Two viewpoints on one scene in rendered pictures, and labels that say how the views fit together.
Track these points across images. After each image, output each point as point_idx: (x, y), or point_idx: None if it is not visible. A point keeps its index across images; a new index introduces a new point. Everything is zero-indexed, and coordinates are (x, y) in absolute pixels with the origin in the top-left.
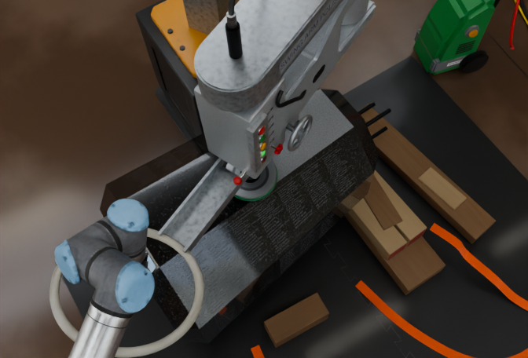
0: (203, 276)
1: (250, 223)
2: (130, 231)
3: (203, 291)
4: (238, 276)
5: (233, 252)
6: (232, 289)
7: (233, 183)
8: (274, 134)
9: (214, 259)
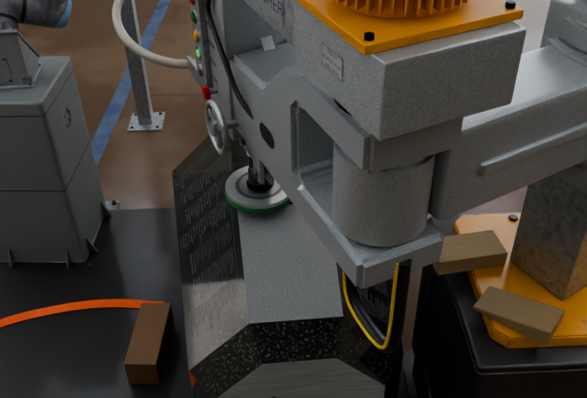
0: (203, 161)
1: (218, 195)
2: None
3: (139, 51)
4: (186, 196)
5: (204, 185)
6: (180, 194)
7: None
8: (217, 78)
9: (209, 166)
